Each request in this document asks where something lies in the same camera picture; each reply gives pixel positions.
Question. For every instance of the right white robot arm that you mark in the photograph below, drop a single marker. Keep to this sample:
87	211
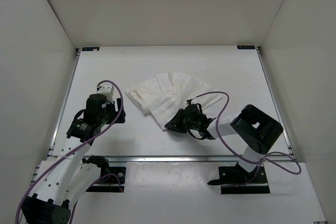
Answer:
258	130

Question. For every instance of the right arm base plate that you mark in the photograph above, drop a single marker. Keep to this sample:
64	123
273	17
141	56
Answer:
234	180

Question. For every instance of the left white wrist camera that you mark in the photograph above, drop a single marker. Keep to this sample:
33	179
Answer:
106	89

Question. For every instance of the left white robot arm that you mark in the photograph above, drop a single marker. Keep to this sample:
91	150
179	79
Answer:
52	198

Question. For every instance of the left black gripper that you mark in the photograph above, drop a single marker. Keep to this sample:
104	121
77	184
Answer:
114	116

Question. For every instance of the white skirt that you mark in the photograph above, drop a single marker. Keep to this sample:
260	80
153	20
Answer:
163	95

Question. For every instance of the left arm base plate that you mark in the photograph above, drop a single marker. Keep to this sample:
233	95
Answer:
114	183

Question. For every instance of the left blue corner sticker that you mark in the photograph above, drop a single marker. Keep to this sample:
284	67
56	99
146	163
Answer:
90	49

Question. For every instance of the left aluminium table rail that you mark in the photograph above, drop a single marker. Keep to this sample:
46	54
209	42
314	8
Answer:
62	109

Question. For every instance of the right aluminium table rail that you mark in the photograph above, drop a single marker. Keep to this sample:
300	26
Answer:
271	90

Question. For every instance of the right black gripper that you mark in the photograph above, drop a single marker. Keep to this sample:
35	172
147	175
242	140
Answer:
175	124

